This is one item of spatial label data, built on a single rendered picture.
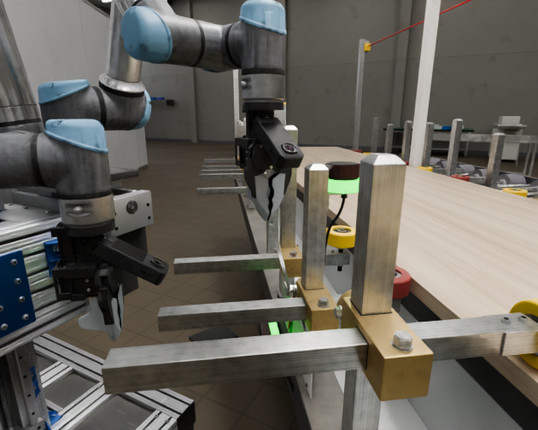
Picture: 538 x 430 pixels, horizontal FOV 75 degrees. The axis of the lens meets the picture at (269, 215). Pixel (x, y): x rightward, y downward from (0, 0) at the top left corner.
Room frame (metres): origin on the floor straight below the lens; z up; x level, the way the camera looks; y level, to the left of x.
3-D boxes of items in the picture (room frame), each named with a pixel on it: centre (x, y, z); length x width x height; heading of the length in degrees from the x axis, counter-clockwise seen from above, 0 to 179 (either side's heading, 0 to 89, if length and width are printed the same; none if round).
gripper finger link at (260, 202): (0.64, 0.03, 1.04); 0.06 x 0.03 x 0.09; 28
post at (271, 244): (1.12, -0.01, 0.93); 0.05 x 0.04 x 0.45; 8
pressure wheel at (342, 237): (0.84, -0.18, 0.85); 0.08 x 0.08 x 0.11
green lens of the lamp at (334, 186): (0.62, -0.13, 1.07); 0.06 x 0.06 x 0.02
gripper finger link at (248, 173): (0.62, 0.02, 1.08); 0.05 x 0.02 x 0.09; 118
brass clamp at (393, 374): (0.35, -0.12, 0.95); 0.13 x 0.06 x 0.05; 8
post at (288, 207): (0.86, -0.05, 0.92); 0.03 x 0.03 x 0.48; 8
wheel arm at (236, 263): (0.81, 0.01, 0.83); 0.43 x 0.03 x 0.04; 98
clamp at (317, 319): (0.59, -0.09, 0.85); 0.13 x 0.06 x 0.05; 8
